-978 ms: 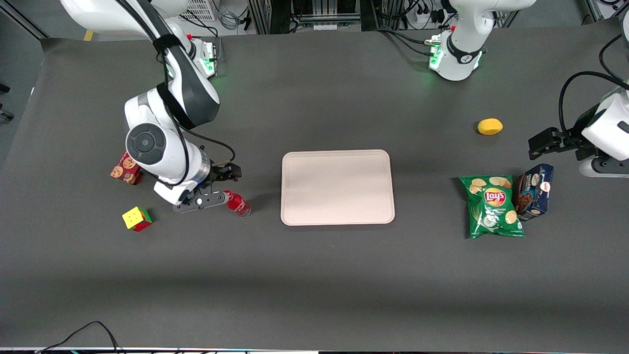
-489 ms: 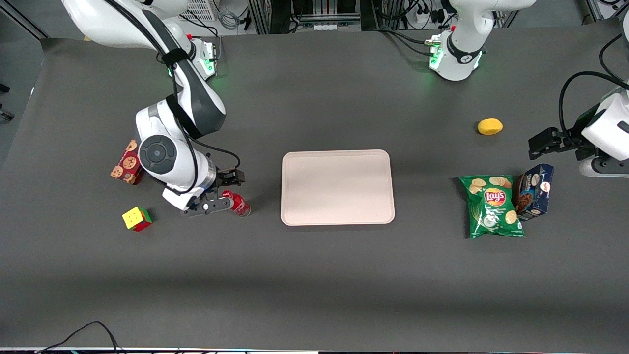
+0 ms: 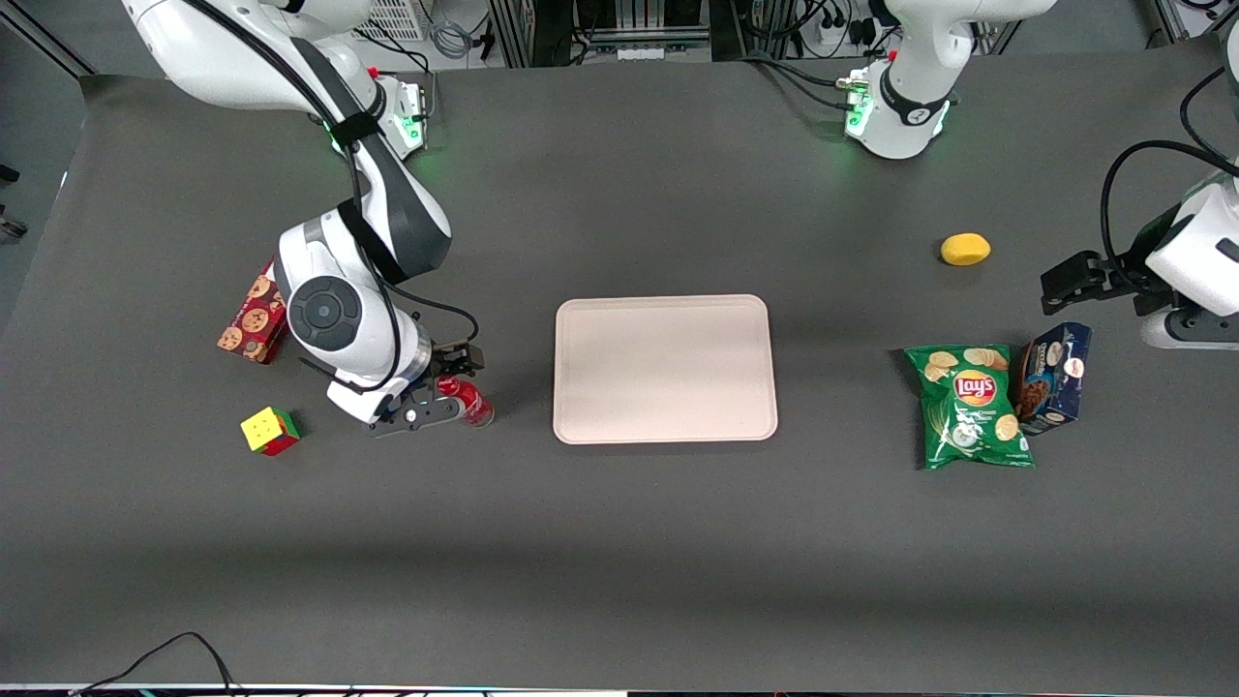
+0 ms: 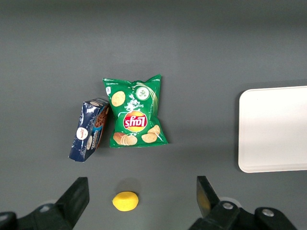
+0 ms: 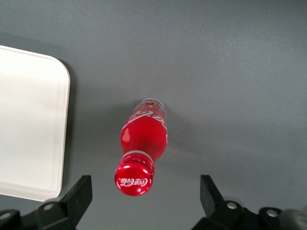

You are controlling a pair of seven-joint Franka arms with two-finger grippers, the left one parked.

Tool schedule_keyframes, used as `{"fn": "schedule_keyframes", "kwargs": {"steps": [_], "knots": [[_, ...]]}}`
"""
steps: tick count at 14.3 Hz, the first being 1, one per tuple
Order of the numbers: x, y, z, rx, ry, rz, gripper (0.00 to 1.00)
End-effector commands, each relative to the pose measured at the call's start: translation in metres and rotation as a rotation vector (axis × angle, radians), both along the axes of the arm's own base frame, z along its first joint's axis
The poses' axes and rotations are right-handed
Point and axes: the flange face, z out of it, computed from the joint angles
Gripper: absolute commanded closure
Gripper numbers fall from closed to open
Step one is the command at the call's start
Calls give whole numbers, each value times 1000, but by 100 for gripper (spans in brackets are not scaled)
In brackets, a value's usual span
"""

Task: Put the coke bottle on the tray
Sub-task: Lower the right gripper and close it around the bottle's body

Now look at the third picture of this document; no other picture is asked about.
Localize black equipment rack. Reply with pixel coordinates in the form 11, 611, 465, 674
487, 0, 775, 69

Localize grey coiled cable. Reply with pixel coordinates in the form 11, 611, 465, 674
429, 15, 475, 61

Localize aluminium frame profile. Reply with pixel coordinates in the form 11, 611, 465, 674
1152, 0, 1196, 42

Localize red cookie box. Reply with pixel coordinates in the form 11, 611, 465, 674
217, 259, 289, 365

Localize pale pink plastic tray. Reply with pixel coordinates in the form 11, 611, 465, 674
553, 294, 779, 445

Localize dark blue cookie box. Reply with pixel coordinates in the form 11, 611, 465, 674
1014, 321, 1094, 437

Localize white perforated box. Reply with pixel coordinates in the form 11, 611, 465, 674
368, 0, 429, 42

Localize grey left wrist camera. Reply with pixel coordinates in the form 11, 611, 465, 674
1140, 308, 1239, 350

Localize black right base cable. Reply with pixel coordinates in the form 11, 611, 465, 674
353, 29, 437, 75

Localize black left base cables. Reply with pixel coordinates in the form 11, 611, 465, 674
740, 53, 877, 112

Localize black cable at picture edge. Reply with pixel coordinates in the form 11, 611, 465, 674
1179, 64, 1239, 164

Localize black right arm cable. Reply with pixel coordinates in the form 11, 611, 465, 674
184, 0, 482, 388

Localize colourful rubik's cube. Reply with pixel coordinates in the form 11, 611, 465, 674
240, 407, 302, 458

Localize thin black table edge cable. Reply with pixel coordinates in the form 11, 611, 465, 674
68, 632, 238, 697

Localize yellow lemon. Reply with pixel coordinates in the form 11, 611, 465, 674
940, 232, 992, 267

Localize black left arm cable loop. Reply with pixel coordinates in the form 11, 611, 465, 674
1102, 139, 1239, 291

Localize white power strip with plugs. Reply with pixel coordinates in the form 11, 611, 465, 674
813, 10, 877, 54

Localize green Lay's chips bag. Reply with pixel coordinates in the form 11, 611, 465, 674
903, 345, 1036, 472

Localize small red coke bottle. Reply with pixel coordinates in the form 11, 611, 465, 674
436, 376, 496, 429

